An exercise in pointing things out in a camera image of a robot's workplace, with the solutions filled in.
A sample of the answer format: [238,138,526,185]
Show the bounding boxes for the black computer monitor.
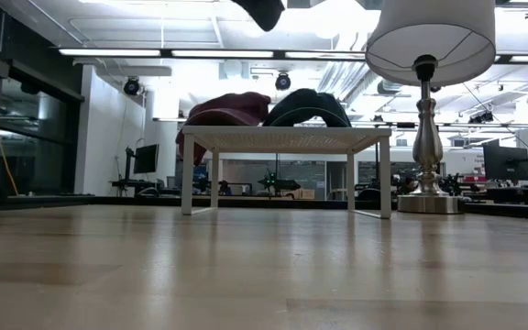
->
[482,142,528,183]
[133,143,160,175]

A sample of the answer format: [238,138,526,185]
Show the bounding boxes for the navy blue denim cap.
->
[262,88,353,128]
[230,0,287,33]

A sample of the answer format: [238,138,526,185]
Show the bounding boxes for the black ceiling spotlight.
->
[274,71,292,93]
[122,76,143,97]

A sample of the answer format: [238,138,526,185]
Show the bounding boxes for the table lamp with white shade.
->
[365,0,498,215]

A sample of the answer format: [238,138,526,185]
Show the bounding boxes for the white perforated metal shelf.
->
[180,125,393,220]

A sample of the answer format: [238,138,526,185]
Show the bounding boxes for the maroon baseball cap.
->
[190,91,272,128]

